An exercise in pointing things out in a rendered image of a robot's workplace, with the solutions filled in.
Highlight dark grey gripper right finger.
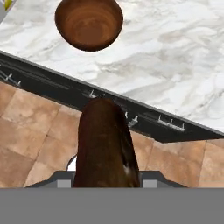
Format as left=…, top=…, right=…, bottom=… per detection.
left=138, top=170, right=188, bottom=189

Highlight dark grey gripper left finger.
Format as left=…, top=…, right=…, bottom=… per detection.
left=25, top=170, right=76, bottom=189

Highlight dark counter cabinet fronts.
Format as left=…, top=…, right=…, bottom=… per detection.
left=0, top=50, right=224, bottom=144

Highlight brown wooden bowl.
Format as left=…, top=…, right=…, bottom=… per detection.
left=54, top=0, right=124, bottom=53

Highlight grey sink basin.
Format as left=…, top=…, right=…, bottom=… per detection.
left=0, top=0, right=18, bottom=25

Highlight yellow lemon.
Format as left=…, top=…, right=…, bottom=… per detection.
left=3, top=0, right=13, bottom=11

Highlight silver cabinet handle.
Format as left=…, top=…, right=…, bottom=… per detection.
left=157, top=115, right=186, bottom=132
left=0, top=69, right=23, bottom=88
left=87, top=89, right=98, bottom=100
left=124, top=111, right=140, bottom=129

